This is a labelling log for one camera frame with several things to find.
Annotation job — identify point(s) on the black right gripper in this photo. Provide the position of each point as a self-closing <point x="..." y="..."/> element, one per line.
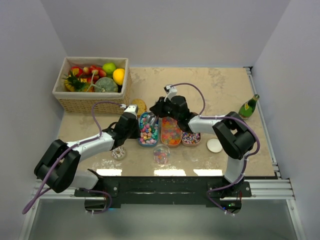
<point x="158" y="108"/>

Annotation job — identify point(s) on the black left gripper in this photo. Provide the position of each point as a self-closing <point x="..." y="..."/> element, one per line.
<point x="135" y="135"/>

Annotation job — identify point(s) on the blue tray of star candies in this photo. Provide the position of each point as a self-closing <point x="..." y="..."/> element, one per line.
<point x="149" y="133"/>

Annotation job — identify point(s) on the silver metal scoop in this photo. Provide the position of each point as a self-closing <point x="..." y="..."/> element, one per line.
<point x="151" y="118"/>

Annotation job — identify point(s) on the orange tray of gummy stars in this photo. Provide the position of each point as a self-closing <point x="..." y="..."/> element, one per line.
<point x="170" y="132"/>

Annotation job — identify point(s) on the pink tray of lollipops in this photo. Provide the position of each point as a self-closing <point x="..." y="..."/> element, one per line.
<point x="190" y="139"/>

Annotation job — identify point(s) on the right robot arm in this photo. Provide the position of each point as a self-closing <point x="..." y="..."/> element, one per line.
<point x="237" y="139"/>

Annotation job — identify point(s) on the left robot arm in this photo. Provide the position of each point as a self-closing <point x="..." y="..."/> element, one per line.
<point x="58" y="166"/>

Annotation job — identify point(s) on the sprinkled donut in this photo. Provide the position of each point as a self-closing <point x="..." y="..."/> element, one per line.
<point x="119" y="153"/>

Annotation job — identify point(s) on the clear glass jar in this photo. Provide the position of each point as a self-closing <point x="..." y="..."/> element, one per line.
<point x="161" y="154"/>

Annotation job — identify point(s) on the green pumpkin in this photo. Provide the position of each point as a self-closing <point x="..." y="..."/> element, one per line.
<point x="105" y="85"/>

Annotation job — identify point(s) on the yellow lemon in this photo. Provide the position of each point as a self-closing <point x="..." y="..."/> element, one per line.
<point x="118" y="76"/>

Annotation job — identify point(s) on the round cream jar lid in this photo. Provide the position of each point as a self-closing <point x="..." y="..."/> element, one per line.
<point x="214" y="145"/>

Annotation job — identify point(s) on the green lime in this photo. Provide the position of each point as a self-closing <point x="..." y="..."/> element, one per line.
<point x="109" y="68"/>

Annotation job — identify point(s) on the red strawberries bunch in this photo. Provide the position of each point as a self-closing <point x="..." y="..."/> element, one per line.
<point x="85" y="74"/>

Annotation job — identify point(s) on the wicker basket with liner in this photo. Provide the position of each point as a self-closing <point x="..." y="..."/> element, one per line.
<point x="82" y="102"/>

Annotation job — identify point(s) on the small pineapple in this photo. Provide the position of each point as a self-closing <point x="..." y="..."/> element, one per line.
<point x="73" y="84"/>

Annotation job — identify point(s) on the green glass bottle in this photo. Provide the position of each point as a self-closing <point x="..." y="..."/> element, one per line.
<point x="248" y="108"/>

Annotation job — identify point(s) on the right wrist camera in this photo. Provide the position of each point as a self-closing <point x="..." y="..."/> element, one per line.
<point x="171" y="91"/>

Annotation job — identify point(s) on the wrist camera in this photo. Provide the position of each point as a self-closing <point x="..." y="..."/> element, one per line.
<point x="171" y="91"/>
<point x="132" y="109"/>

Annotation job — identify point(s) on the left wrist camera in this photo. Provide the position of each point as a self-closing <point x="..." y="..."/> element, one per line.
<point x="132" y="109"/>

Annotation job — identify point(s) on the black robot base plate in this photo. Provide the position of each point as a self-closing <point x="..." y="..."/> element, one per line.
<point x="209" y="191"/>

